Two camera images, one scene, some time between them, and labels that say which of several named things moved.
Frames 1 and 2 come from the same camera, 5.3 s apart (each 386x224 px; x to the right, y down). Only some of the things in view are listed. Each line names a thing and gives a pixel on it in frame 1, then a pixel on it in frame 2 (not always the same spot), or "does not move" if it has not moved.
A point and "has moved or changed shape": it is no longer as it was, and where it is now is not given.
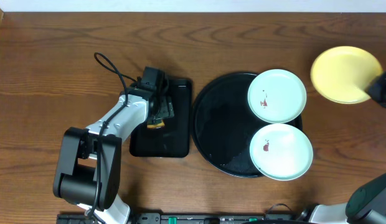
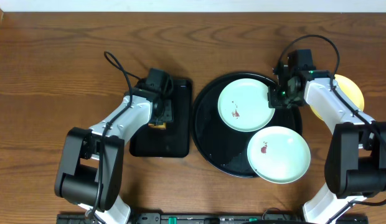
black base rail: [185, 218] does not move
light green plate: [281, 152] does not move
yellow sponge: [159, 125] does not move
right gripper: [375, 86] → [273, 101]
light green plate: [277, 96] has moved or changed shape
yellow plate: [342, 74] has moved or changed shape
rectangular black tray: [174, 140] does not move
